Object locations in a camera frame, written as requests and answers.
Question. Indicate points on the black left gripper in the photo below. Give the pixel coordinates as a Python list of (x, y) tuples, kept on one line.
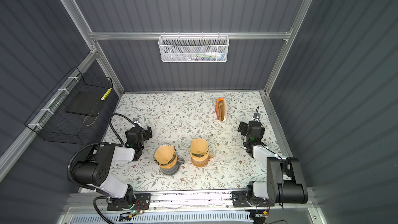
[(146, 134)]

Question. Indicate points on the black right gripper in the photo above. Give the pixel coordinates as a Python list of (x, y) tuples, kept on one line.
[(244, 126)]

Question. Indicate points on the single brown paper filter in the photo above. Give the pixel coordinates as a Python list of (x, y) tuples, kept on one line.
[(164, 155)]

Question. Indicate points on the clear grey glass dripper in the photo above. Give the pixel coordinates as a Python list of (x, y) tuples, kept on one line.
[(164, 158)]

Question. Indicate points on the orange coffee filter box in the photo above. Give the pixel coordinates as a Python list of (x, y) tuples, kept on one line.
[(221, 109)]

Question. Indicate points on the clear grey glass pitcher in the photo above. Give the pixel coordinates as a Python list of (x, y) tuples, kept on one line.
[(174, 169)]

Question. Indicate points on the orange glass pitcher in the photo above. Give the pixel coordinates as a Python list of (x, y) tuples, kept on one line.
[(202, 161)]

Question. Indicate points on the green glass dripper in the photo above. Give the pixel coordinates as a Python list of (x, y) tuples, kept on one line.
[(199, 156)]

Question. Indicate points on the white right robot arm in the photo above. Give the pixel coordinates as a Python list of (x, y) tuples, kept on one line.
[(285, 183)]

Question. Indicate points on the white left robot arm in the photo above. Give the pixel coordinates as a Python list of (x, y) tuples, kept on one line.
[(90, 166)]

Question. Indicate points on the yellow marker in basket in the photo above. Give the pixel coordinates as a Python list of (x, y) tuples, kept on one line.
[(106, 94)]

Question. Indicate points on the black pad in basket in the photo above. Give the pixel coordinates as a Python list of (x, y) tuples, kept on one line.
[(86, 104)]

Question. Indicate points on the black wire basket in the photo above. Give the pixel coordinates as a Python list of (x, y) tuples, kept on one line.
[(70, 114)]

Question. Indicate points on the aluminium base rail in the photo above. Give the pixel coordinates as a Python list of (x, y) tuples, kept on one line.
[(222, 206)]

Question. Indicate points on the white wire mesh basket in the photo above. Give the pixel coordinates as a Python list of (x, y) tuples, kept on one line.
[(191, 48)]

